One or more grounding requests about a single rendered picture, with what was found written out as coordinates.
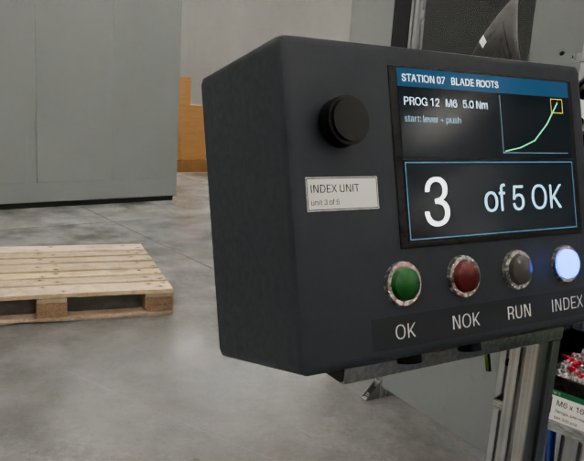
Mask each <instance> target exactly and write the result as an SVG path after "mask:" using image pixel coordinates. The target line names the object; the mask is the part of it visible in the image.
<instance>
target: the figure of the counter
mask: <svg viewBox="0 0 584 461"><path fill-rule="evenodd" d="M403 164H404V176H405V189H406V213H407V225H408V238H409V242H420V241H441V240H452V239H463V238H469V229H468V217H467V205H466V192H465V180H464V168H463V160H403Z"/></svg>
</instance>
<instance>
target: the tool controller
mask: <svg viewBox="0 0 584 461"><path fill-rule="evenodd" d="M201 94H202V107H203V120H204V133H205V146H206V159H207V172H208V186H209V199H210V212H211V237H212V250H213V263H214V277H215V290H216V303H217V316H218V329H219V342H220V350H221V353H222V355H223V356H226V357H229V358H233V359H239V360H243V361H247V362H252V363H255V364H259V365H263V366H267V367H270V368H274V369H278V370H284V371H288V372H292V373H296V374H299V375H303V376H312V375H317V374H321V373H326V372H331V371H336V370H345V369H349V368H354V367H359V366H363V365H368V364H373V363H377V362H382V361H387V360H392V359H397V363H398V364H408V365H409V364H417V363H421V362H422V354H424V353H428V352H433V351H438V350H442V349H447V348H457V349H458V351H461V352H475V351H480V350H481V343H482V342H484V341H489V340H494V339H498V338H508V337H512V336H517V335H522V334H526V333H531V332H536V331H540V330H545V329H550V328H554V327H563V326H568V325H573V324H577V323H582V322H584V143H583V131H582V119H581V107H580V95H579V73H578V71H577V69H576V68H575V67H570V66H564V65H555V64H546V63H538V62H530V61H521V60H513V59H497V58H489V57H481V56H472V55H464V54H456V53H448V52H439V51H431V50H423V49H414V48H399V47H390V46H382V45H373V44H364V43H356V42H348V41H339V40H331V39H323V38H307V37H299V36H290V35H280V36H278V37H275V38H273V39H271V40H269V41H268V42H266V43H264V44H263V45H262V46H260V47H258V48H256V49H254V50H252V51H251V52H249V53H247V54H245V55H244V56H242V57H240V58H238V59H237V60H235V61H234V62H232V63H230V64H228V65H227V66H225V67H223V68H221V69H220V70H217V71H216V72H214V73H212V74H211V75H210V76H208V77H206V78H204V79H203V81H202V84H201ZM403 160H463V168H464V180H465V192H466V205H467V217H468V229H469V238H463V239H452V240H441V241H420V242H409V238H408V225H407V213H406V189H405V176H404V164H403ZM559 245H568V246H571V247H572V248H573V249H574V250H575V251H576V253H577V255H578V257H579V272H578V274H577V276H576V278H575V279H574V280H573V281H571V282H568V283H561V282H559V281H558V279H557V278H556V277H555V276H554V274H553V271H552V265H551V261H552V256H553V252H554V251H555V249H556V248H557V247H558V246H559ZM512 250H519V251H523V252H525V253H526V254H527V255H528V256H529V258H530V260H531V263H532V266H533V274H532V278H531V281H530V283H529V284H528V286H527V287H525V288H523V289H519V290H514V289H512V288H510V287H509V286H508V285H507V284H506V283H505V281H504V279H503V272H502V266H503V259H504V257H505V255H506V254H507V253H508V252H510V251H512ZM459 255H466V256H469V257H471V258H472V259H473V260H474V261H475V262H476V263H477V264H478V266H479V269H480V274H481V280H480V284H479V287H478V289H477V290H476V292H475V293H474V294H473V295H471V296H468V297H457V296H455V295H454V294H453V293H452V292H451V291H450V289H449V286H448V283H447V270H448V267H449V263H450V262H451V260H452V259H453V258H455V257H456V256H459ZM396 262H407V263H411V264H413V265H414V266H415V267H416V268H417V270H418V272H419V274H420V277H421V291H420V294H419V296H418V298H417V300H416V301H415V302H414V303H413V304H411V305H409V306H396V305H394V304H392V303H391V302H390V301H389V299H388V298H387V296H386V294H385V291H384V276H385V274H386V271H387V270H388V268H389V267H390V266H391V265H392V264H393V263H396Z"/></svg>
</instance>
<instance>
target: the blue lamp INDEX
mask: <svg viewBox="0 0 584 461"><path fill-rule="evenodd" d="M551 265H552V271H553V274H554V276H555V277H556V278H557V279H558V281H559V282H561V283H568V282H571V281H573V280H574V279H575V278H576V276H577V274H578V272H579V257H578V255H577V253H576V251H575V250H574V249H573V248H572V247H571V246H568V245H559V246H558V247H557V248H556V249H555V251H554V252H553V256H552V261H551Z"/></svg>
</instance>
